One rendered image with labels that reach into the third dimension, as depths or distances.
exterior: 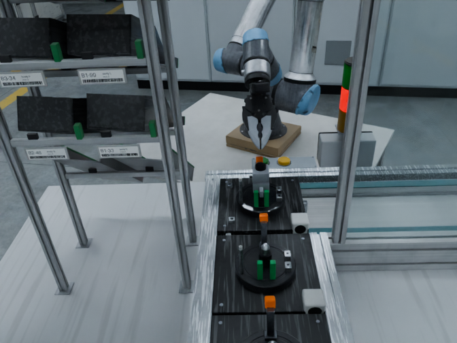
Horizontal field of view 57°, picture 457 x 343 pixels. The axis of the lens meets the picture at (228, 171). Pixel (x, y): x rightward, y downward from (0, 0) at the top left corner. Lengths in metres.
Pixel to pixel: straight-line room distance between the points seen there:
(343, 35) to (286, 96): 2.54
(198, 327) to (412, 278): 0.57
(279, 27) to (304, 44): 2.52
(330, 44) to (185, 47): 1.36
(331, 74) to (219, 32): 1.11
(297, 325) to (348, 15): 3.35
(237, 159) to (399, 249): 0.70
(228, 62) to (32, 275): 0.84
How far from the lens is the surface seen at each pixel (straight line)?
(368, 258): 1.16
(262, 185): 1.13
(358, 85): 0.88
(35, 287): 1.27
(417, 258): 1.21
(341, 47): 4.07
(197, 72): 4.30
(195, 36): 4.19
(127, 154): 0.88
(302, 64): 1.52
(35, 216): 1.06
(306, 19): 1.51
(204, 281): 1.02
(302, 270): 1.02
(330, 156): 0.98
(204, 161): 1.60
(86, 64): 0.82
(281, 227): 1.12
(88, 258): 1.29
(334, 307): 0.98
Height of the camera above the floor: 1.72
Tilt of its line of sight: 34 degrees down
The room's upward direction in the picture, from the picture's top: 3 degrees counter-clockwise
